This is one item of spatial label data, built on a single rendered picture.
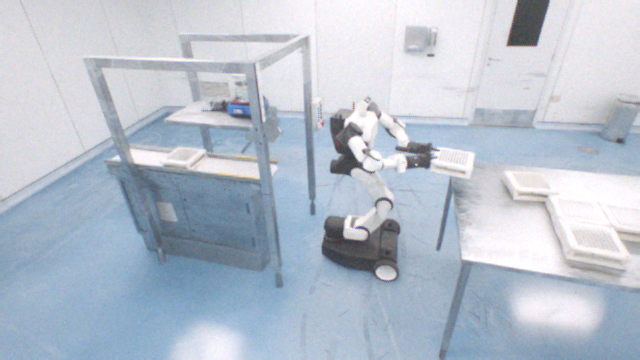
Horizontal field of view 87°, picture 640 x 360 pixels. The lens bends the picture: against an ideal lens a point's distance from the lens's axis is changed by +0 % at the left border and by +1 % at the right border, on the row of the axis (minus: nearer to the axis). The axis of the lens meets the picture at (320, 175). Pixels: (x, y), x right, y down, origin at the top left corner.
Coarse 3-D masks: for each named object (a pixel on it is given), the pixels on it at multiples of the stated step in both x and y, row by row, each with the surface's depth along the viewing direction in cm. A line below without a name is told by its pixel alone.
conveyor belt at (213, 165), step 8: (136, 152) 275; (144, 152) 275; (152, 152) 274; (160, 152) 274; (136, 160) 263; (144, 160) 262; (152, 160) 262; (208, 160) 259; (216, 160) 259; (224, 160) 259; (232, 160) 258; (200, 168) 249; (208, 168) 248; (216, 168) 248; (224, 168) 248; (232, 168) 247; (240, 168) 247; (248, 168) 247; (256, 168) 246; (272, 168) 246; (256, 176) 237
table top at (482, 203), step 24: (480, 168) 246; (504, 168) 245; (528, 168) 244; (456, 192) 220; (480, 192) 219; (504, 192) 219; (576, 192) 217; (600, 192) 216; (624, 192) 215; (456, 216) 201; (480, 216) 198; (504, 216) 198; (528, 216) 197; (480, 240) 181; (504, 240) 180; (528, 240) 180; (552, 240) 179; (624, 240) 178; (480, 264) 168; (504, 264) 165; (528, 264) 165; (552, 264) 165; (576, 264) 164; (624, 288) 154
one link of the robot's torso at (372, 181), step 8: (352, 176) 252; (360, 176) 251; (368, 176) 250; (376, 176) 262; (368, 184) 254; (376, 184) 253; (384, 184) 264; (376, 192) 259; (384, 192) 257; (376, 200) 262; (384, 200) 258; (392, 200) 261; (376, 208) 264; (392, 208) 261
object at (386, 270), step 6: (378, 264) 265; (384, 264) 263; (390, 264) 262; (396, 264) 265; (378, 270) 269; (384, 270) 267; (390, 270) 266; (396, 270) 263; (378, 276) 270; (384, 276) 271; (390, 276) 269; (396, 276) 266
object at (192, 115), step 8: (192, 104) 238; (200, 104) 238; (208, 104) 238; (184, 112) 225; (192, 112) 225; (200, 112) 224; (208, 112) 224; (216, 112) 223; (224, 112) 223; (168, 120) 214; (176, 120) 213; (184, 120) 212; (192, 120) 212; (200, 120) 211; (208, 120) 211; (216, 120) 211; (224, 120) 210; (232, 120) 210; (240, 120) 210; (248, 120) 209; (216, 128) 207; (224, 128) 205; (232, 128) 204; (240, 128) 202; (248, 128) 201
